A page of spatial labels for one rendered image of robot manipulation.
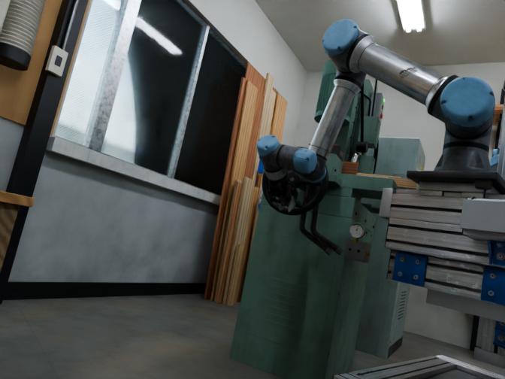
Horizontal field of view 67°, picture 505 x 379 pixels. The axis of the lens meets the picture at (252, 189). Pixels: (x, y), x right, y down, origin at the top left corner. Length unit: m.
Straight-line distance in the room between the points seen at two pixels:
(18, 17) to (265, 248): 1.48
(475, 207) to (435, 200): 0.18
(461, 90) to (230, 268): 2.39
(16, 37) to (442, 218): 1.81
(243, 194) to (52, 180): 1.50
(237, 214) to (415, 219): 2.13
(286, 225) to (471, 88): 0.97
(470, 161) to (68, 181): 1.95
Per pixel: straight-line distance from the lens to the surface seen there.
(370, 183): 1.67
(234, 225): 3.13
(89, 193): 2.43
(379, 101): 2.27
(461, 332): 4.03
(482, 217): 1.00
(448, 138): 1.23
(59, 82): 2.22
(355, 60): 1.24
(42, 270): 2.37
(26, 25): 2.06
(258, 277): 1.77
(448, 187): 1.16
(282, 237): 1.73
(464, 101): 1.08
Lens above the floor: 0.53
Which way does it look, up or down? 8 degrees up
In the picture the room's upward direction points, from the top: 12 degrees clockwise
